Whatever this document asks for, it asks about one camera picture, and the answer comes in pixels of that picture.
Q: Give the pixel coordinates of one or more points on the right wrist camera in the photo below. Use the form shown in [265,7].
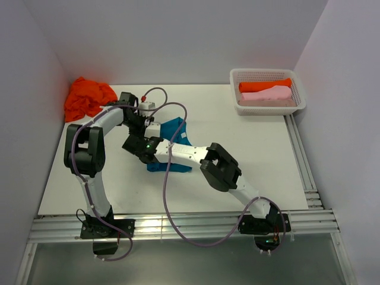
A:
[153,130]

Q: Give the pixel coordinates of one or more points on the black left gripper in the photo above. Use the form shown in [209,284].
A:
[142,130]

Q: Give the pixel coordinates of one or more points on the blue t shirt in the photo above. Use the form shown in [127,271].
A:
[167,131]

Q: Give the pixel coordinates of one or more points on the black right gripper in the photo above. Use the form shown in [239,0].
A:
[146,139]

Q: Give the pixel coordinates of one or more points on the aluminium front rail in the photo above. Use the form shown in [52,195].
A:
[60,229]

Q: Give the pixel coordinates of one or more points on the white plastic basket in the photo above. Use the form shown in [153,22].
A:
[255,74]

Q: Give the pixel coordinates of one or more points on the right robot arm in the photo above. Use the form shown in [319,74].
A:
[219,168]

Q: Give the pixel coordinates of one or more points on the rolled beige t shirt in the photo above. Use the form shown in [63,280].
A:
[267,103]

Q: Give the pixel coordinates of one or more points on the crumpled orange t shirt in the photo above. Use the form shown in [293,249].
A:
[86,98]

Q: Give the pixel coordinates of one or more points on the rolled orange t shirt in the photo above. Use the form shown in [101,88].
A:
[249,87]

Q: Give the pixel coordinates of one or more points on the aluminium right rail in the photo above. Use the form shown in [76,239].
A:
[311,193]

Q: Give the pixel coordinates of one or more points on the aluminium rail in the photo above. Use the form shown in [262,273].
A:
[60,229]
[311,193]

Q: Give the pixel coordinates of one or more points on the rolled pink t shirt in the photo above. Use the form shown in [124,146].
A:
[274,93]

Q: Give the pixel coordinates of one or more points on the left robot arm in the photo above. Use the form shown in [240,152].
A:
[85,156]

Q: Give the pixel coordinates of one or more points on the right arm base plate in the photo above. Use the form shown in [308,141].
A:
[257,226]

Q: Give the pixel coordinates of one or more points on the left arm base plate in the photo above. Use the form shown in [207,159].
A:
[97,230]

